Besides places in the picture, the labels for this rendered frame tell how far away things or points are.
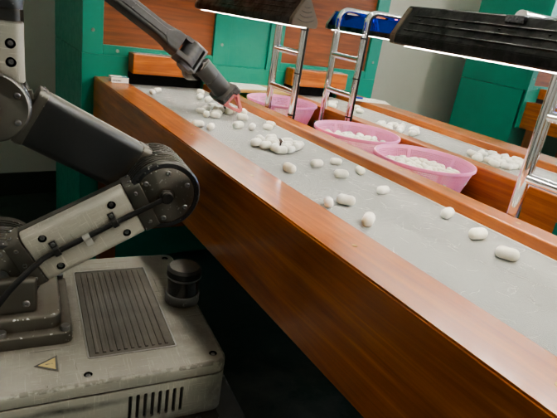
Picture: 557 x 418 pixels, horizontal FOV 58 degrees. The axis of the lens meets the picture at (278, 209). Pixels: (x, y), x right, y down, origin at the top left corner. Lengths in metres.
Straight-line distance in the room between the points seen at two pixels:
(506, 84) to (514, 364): 3.55
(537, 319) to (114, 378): 0.64
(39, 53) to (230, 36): 1.06
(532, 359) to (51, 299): 0.77
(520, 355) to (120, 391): 0.61
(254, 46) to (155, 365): 1.54
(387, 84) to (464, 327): 3.56
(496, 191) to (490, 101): 2.71
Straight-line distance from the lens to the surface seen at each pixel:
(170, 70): 1.98
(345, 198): 0.96
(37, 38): 2.80
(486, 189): 1.44
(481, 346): 0.59
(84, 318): 1.04
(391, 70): 4.10
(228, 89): 1.61
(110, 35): 1.98
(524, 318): 0.74
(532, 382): 0.57
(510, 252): 0.91
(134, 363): 0.93
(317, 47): 2.36
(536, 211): 1.37
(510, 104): 4.03
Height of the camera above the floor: 1.05
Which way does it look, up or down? 21 degrees down
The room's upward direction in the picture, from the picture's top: 9 degrees clockwise
